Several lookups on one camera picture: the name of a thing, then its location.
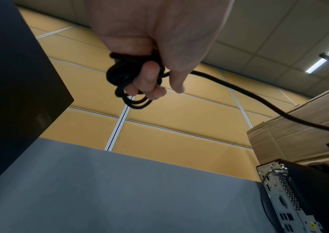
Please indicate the black desktop computer tower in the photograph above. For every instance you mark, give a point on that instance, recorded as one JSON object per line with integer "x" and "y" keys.
{"x": 320, "y": 200}

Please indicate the brown cardboard box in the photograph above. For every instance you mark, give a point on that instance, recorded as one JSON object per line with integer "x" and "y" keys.
{"x": 303, "y": 136}

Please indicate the black monitor with square stand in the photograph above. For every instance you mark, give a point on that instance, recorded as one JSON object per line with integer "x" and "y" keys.
{"x": 14, "y": 91}

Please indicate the ceiling strip light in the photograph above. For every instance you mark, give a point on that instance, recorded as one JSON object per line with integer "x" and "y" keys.
{"x": 326, "y": 57}

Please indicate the yellow partition panel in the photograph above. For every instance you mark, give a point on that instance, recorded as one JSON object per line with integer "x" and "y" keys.
{"x": 181, "y": 136}

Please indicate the person's left hand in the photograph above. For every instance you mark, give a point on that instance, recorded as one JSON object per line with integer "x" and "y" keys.
{"x": 158, "y": 27}

